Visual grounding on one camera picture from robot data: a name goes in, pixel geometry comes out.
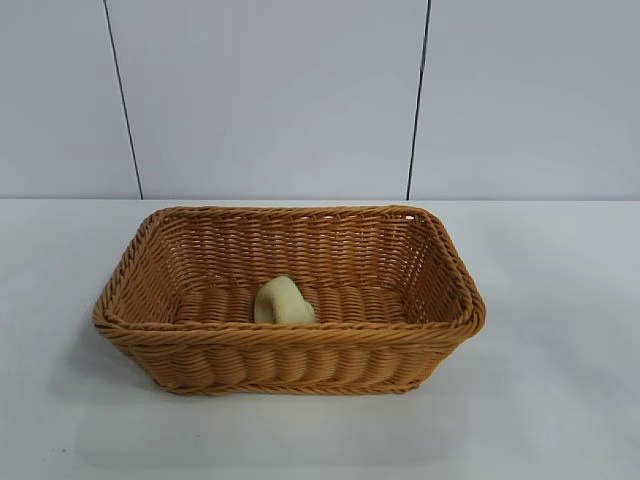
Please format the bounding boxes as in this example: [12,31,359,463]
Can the pale yellow egg yolk pastry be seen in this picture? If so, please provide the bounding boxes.
[253,276,319,325]

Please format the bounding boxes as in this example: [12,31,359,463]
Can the woven wicker basket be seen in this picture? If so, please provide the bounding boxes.
[91,203,487,397]

